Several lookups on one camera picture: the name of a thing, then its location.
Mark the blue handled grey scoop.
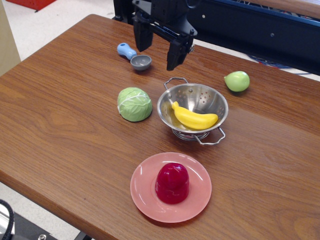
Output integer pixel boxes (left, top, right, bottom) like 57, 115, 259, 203
117, 42, 152, 71

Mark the red toy half fruit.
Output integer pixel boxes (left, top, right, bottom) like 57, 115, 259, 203
155, 162, 190, 205

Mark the black table leg bracket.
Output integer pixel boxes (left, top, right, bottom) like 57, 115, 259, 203
14, 213, 93, 240

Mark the black braided cable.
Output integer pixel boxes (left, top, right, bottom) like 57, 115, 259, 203
0, 199, 15, 240

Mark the small steel colander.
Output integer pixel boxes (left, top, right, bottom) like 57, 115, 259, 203
157, 77, 229, 146

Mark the green toy pear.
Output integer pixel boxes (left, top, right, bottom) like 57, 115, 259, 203
224, 71, 250, 92

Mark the pink plastic plate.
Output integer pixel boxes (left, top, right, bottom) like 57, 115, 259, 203
130, 152, 212, 223

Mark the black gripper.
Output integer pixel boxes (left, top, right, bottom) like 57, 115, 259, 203
132, 0, 200, 71

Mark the black metal frame rail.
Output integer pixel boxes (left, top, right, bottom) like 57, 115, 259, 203
113, 0, 320, 75

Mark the red box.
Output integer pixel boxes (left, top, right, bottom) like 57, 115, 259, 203
6, 0, 56, 11

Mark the beige cabinet side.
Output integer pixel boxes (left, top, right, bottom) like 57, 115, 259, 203
0, 1, 21, 76

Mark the yellow toy banana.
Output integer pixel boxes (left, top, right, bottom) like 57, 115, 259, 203
171, 101, 219, 130

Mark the green toy cabbage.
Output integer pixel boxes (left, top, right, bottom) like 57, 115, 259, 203
117, 87, 153, 122

